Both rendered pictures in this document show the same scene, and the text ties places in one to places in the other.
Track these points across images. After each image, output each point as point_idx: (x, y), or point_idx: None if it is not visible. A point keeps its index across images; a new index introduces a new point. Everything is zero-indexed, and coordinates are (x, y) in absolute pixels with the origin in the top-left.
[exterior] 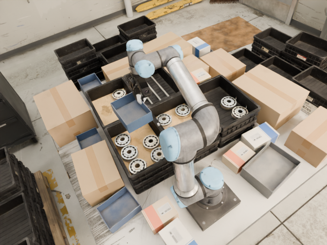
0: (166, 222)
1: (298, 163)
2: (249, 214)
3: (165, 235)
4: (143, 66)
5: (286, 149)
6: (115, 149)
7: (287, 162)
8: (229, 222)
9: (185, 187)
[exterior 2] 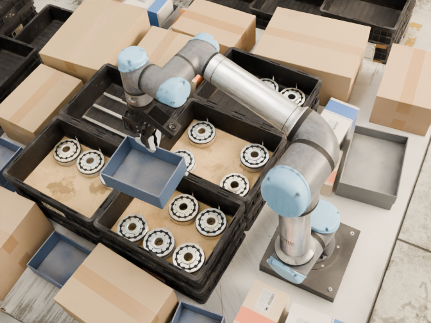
0: (279, 319)
1: (404, 140)
2: (379, 244)
3: None
4: (177, 89)
5: (376, 126)
6: (140, 248)
7: (389, 145)
8: (360, 270)
9: (304, 247)
